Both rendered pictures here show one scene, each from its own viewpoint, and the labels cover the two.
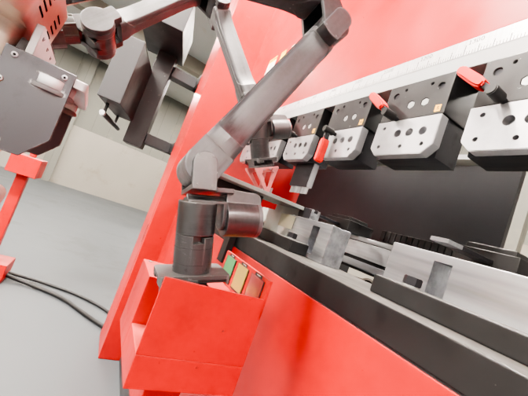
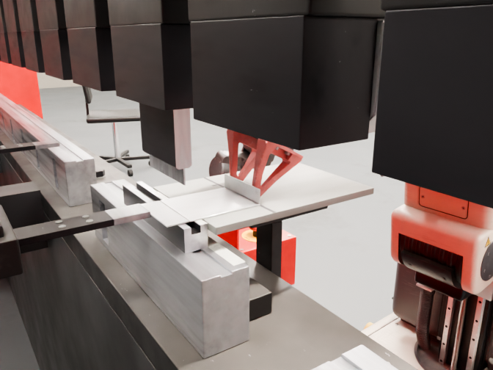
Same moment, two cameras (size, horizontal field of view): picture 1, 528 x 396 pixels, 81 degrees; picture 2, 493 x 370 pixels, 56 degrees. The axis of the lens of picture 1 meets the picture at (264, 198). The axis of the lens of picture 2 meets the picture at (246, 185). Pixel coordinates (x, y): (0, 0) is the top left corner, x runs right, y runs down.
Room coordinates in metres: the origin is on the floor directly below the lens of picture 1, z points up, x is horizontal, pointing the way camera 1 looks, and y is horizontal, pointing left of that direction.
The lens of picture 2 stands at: (1.52, -0.07, 1.21)
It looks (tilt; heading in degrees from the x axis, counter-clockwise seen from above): 18 degrees down; 172
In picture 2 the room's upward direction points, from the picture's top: straight up
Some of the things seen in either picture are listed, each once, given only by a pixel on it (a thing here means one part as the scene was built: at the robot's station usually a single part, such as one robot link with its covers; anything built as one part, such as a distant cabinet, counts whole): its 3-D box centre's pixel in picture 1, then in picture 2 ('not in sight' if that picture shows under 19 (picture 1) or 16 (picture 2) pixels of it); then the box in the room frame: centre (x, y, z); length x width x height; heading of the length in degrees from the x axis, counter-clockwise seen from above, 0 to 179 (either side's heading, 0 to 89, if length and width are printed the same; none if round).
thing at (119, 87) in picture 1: (128, 82); not in sight; (1.81, 0.99, 1.42); 0.45 x 0.12 x 0.36; 15
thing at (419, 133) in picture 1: (420, 126); (72, 28); (0.63, -0.25, 1.22); 0.15 x 0.09 x 0.17; 26
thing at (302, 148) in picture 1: (311, 141); (169, 23); (0.99, -0.08, 1.22); 0.15 x 0.09 x 0.17; 26
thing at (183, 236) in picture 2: (295, 210); (160, 212); (0.94, -0.10, 0.99); 0.20 x 0.03 x 0.03; 26
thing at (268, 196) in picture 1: (251, 190); (263, 190); (0.90, 0.04, 1.00); 0.26 x 0.18 x 0.01; 116
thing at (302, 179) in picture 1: (302, 178); (164, 137); (0.97, -0.09, 1.09); 0.10 x 0.02 x 0.10; 26
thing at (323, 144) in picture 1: (324, 145); not in sight; (0.80, -0.10, 1.16); 0.04 x 0.02 x 0.10; 116
